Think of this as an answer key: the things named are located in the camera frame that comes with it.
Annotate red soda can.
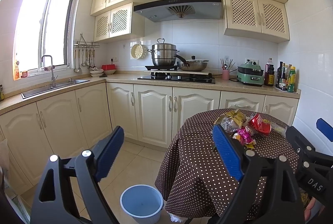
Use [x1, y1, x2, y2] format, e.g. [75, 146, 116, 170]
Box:
[248, 113, 271, 137]

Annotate pink foil wrapper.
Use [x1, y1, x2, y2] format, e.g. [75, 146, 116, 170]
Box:
[232, 126, 256, 148]

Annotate gold snack bag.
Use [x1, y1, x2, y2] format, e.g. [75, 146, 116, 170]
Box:
[215, 110, 246, 133]

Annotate blue plastic trash bin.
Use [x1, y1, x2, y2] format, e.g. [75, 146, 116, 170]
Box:
[120, 184, 164, 224]

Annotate green bottle yellow label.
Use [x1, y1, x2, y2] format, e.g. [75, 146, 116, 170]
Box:
[287, 66, 296, 93]

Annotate dark soy sauce bottle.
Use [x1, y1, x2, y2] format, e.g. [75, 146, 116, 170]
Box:
[264, 58, 275, 86]

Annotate brown polka dot tablecloth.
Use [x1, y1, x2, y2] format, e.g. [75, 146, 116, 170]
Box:
[155, 108, 300, 221]

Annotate lower cabinets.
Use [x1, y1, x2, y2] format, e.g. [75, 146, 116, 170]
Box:
[1, 75, 300, 194]

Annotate green electric cooker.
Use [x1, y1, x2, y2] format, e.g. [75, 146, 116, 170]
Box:
[237, 61, 264, 86]

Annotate pink utensil cup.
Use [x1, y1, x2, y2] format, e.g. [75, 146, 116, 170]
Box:
[222, 69, 230, 80]

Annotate steel sink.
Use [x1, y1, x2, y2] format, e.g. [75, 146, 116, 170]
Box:
[21, 79, 88, 99]

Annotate steel faucet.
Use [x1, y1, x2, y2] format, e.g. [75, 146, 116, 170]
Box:
[41, 54, 58, 88]

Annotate black gas stove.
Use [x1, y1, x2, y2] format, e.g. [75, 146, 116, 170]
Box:
[137, 66, 216, 84]

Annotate steel wok with lid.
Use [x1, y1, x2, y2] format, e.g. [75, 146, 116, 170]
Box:
[174, 54, 209, 72]

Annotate hanging utensil rack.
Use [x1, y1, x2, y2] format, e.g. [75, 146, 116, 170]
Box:
[73, 34, 100, 73]

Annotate window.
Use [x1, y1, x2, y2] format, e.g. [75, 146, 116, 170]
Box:
[12, 0, 74, 80]

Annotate steel steamer pot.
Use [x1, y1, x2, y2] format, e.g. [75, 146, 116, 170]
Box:
[147, 38, 178, 67]

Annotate cream round strainer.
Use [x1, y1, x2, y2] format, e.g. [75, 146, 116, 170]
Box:
[130, 44, 146, 59]

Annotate range hood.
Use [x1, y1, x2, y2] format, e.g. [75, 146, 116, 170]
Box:
[133, 0, 222, 22]

